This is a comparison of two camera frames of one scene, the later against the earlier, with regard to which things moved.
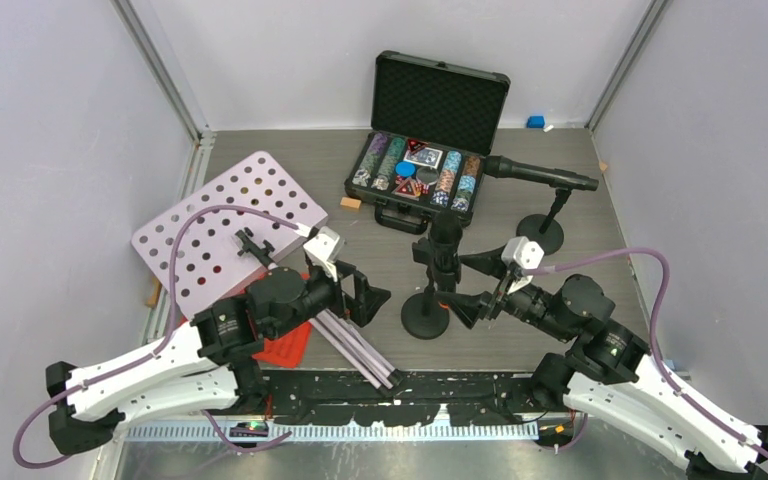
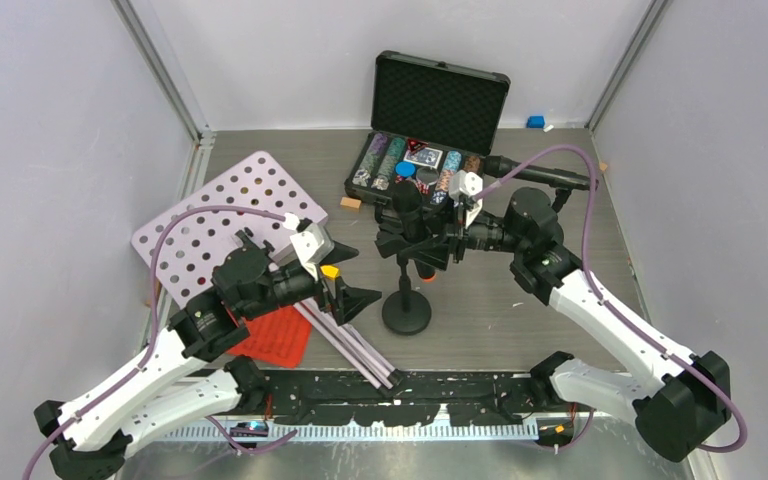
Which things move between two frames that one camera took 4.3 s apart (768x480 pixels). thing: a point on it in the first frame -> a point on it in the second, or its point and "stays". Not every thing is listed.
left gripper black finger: x=361 y=284 -> x=340 y=252
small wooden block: x=350 y=203 stays
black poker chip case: x=433 y=125 stays
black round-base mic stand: x=424 y=315 -> x=406 y=312
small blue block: x=535 y=121 stays
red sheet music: x=288 y=349 stays
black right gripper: x=467 y=307 -> x=433 y=252
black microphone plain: x=501 y=167 stays
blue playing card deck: x=425 y=156 stays
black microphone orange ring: x=445 y=234 -> x=409 y=201
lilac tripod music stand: x=213 y=243 stays
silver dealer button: x=427 y=175 stays
